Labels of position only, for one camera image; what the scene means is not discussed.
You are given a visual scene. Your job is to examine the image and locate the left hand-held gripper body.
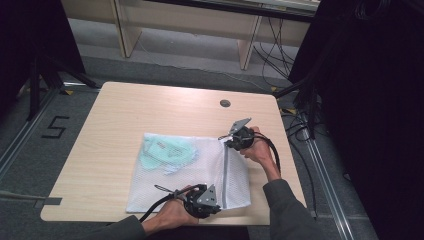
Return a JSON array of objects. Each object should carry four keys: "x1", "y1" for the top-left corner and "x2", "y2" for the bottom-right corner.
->
[{"x1": 182, "y1": 183, "x2": 221, "y2": 220}]

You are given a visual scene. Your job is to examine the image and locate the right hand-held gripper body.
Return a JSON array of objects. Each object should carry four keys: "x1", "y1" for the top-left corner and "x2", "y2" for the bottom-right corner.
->
[{"x1": 225, "y1": 117, "x2": 257, "y2": 152}]

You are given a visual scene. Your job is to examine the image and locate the white mesh laundry bag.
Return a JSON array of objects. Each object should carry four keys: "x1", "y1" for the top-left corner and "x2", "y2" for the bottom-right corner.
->
[{"x1": 125, "y1": 132, "x2": 252, "y2": 215}]

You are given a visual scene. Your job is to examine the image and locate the person's right hand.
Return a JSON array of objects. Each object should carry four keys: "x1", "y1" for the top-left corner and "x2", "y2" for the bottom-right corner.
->
[{"x1": 239, "y1": 125, "x2": 278, "y2": 168}]

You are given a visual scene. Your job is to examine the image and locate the person's left hand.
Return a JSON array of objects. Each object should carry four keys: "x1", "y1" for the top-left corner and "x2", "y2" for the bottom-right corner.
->
[{"x1": 155, "y1": 195, "x2": 201, "y2": 229}]

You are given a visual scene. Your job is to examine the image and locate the mint green garment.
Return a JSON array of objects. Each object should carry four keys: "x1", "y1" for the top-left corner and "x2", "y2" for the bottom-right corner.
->
[{"x1": 138, "y1": 136, "x2": 199, "y2": 175}]

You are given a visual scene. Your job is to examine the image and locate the black metal stand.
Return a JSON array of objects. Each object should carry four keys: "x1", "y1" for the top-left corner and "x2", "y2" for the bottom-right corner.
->
[{"x1": 273, "y1": 74, "x2": 323, "y2": 140}]

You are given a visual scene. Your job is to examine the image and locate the light wooden shelf unit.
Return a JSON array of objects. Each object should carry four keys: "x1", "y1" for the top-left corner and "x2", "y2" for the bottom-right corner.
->
[{"x1": 60, "y1": 0, "x2": 322, "y2": 71}]

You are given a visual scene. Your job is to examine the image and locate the black curtain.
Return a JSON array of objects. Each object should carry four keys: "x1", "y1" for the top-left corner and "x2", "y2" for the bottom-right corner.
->
[
  {"x1": 0, "y1": 0, "x2": 86, "y2": 113},
  {"x1": 288, "y1": 0, "x2": 424, "y2": 240}
]

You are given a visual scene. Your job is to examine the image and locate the grey tape strip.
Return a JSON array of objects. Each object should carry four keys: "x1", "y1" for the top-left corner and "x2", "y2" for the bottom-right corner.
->
[{"x1": 33, "y1": 196, "x2": 64, "y2": 210}]

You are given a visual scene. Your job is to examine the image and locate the black tripod stand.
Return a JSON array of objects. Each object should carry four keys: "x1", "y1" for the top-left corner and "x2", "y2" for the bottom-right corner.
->
[{"x1": 25, "y1": 53, "x2": 101, "y2": 122}]

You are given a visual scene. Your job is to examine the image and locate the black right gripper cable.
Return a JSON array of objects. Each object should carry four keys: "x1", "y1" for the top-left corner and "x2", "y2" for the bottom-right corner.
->
[{"x1": 251, "y1": 131, "x2": 282, "y2": 175}]

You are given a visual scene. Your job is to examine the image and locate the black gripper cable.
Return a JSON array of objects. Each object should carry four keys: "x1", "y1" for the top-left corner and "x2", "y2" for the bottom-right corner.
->
[
  {"x1": 137, "y1": 183, "x2": 202, "y2": 224},
  {"x1": 251, "y1": 131, "x2": 282, "y2": 175}
]

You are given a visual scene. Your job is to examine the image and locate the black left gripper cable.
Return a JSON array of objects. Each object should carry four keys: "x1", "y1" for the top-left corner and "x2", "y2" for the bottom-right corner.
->
[{"x1": 137, "y1": 183, "x2": 202, "y2": 224}]

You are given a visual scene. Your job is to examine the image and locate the bundle of black floor cables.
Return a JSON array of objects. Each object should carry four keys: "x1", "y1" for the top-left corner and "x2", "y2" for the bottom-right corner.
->
[{"x1": 252, "y1": 16, "x2": 298, "y2": 88}]

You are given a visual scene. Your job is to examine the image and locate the metal floor rail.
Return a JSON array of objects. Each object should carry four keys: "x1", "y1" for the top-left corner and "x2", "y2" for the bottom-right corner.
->
[
  {"x1": 0, "y1": 89, "x2": 59, "y2": 182},
  {"x1": 301, "y1": 129, "x2": 355, "y2": 240}
]

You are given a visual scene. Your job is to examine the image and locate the grey floor cable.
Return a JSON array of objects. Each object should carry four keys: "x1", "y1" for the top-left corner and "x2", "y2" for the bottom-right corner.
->
[{"x1": 0, "y1": 189, "x2": 46, "y2": 201}]

